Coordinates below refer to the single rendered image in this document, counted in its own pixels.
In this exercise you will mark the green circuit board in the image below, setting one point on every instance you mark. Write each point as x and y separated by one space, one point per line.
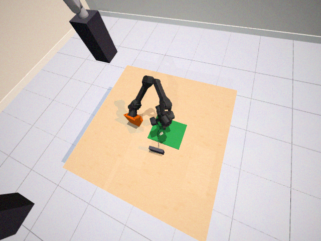
172 136

